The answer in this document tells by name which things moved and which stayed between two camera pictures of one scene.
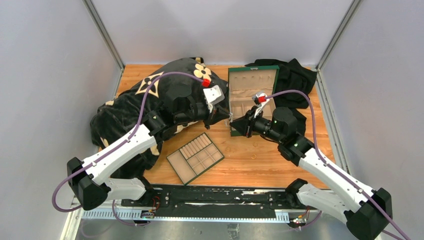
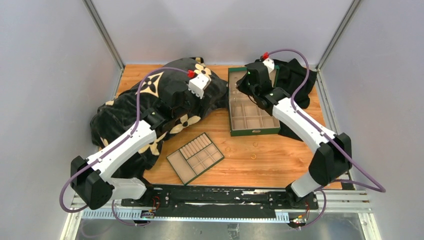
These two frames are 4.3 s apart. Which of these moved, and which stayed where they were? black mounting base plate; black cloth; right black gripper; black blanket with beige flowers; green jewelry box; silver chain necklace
Moved: silver chain necklace; right black gripper
Stayed: black blanket with beige flowers; black cloth; black mounting base plate; green jewelry box
